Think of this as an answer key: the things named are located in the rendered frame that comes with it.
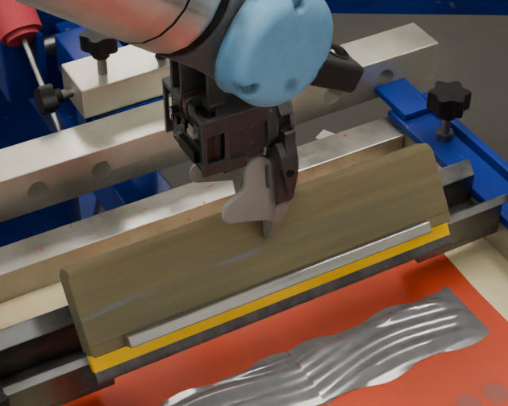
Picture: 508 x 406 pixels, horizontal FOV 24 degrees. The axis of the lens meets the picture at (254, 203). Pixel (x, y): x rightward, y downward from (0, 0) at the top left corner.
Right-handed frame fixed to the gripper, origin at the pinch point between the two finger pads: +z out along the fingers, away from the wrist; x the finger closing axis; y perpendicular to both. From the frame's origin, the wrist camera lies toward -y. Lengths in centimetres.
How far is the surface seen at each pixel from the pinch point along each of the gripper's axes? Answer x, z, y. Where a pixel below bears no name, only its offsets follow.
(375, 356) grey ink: 9.4, 13.4, -6.5
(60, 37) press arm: -42.0, 5.1, 2.8
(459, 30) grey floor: -152, 110, -147
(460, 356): 12.8, 13.8, -13.6
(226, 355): 2.5, 13.7, 5.1
